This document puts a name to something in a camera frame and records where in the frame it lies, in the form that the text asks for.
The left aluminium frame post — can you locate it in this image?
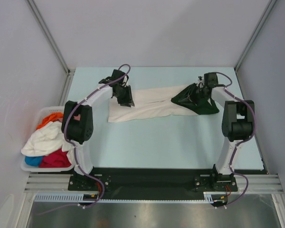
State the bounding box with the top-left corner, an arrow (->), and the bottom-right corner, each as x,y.
25,0 -> 75,105

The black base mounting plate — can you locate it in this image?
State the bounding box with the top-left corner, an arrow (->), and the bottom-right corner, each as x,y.
68,167 -> 238,200

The white t-shirt in basket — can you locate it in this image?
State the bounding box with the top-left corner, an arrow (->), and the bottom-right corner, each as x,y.
21,121 -> 74,164

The red t-shirt in basket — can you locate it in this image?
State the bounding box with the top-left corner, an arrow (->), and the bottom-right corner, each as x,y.
39,149 -> 71,168

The right aluminium frame post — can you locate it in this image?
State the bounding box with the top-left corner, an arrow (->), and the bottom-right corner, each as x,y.
234,0 -> 279,73

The aluminium frame post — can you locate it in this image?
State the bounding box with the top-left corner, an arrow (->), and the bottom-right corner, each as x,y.
25,0 -> 75,105
234,0 -> 279,73

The white slotted cable duct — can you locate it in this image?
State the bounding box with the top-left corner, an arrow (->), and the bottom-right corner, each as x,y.
34,193 -> 227,204

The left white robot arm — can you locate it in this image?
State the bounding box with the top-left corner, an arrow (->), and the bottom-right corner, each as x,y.
61,68 -> 135,191

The white green raglan t-shirt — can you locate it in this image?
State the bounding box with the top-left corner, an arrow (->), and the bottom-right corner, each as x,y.
108,83 -> 219,123

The white plastic laundry basket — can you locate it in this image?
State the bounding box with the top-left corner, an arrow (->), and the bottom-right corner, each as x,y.
20,106 -> 74,173

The blue t-shirt in basket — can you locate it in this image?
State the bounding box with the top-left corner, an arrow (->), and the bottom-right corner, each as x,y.
25,156 -> 43,167

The orange t-shirt in basket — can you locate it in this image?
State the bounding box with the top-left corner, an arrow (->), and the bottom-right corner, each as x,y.
36,112 -> 63,130

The pink t-shirt in basket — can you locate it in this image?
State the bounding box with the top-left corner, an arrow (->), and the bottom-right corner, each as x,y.
74,115 -> 81,120

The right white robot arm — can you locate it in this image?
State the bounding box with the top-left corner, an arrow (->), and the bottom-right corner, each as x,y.
194,72 -> 256,192

